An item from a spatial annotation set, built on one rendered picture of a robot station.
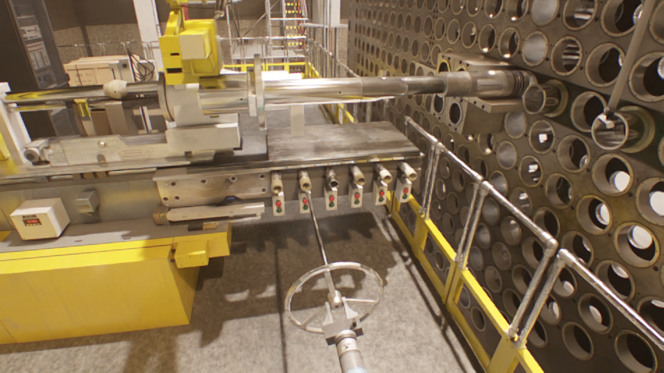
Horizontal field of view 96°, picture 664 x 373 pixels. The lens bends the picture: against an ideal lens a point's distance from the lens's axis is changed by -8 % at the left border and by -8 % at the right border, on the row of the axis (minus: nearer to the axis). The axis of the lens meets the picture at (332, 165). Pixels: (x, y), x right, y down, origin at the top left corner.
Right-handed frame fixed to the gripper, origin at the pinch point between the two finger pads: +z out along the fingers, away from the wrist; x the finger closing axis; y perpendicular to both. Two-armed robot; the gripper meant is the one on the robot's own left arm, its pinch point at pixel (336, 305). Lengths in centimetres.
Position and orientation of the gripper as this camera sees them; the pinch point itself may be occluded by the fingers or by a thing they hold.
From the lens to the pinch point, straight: 131.9
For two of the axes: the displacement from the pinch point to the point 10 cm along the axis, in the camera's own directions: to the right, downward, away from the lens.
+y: -1.9, -8.5, -4.9
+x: -9.6, 2.7, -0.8
